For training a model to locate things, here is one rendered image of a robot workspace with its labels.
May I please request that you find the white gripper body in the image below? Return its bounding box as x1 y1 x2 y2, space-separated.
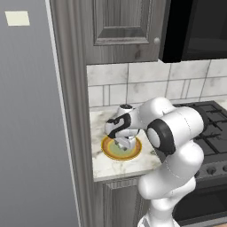
114 135 140 152

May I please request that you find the yellow rimmed green plate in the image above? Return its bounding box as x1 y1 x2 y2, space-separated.
100 134 143 161

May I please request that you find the grey wooden base cupboard door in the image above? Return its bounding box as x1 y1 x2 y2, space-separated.
101 177 149 227

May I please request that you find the tall grey wooden cabinet panel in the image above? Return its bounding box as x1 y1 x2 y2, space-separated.
49 0 104 227

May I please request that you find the black hob with grates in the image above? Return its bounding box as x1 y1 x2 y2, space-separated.
172 100 227 182

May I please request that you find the grey fridge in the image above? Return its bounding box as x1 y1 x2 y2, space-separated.
0 0 82 227

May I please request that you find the black oven door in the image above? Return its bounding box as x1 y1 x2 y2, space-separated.
172 184 227 227

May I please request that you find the black microwave oven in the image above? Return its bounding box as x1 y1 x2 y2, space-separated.
160 0 227 64

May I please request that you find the pale yellow fridge note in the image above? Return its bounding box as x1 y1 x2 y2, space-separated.
4 11 31 27

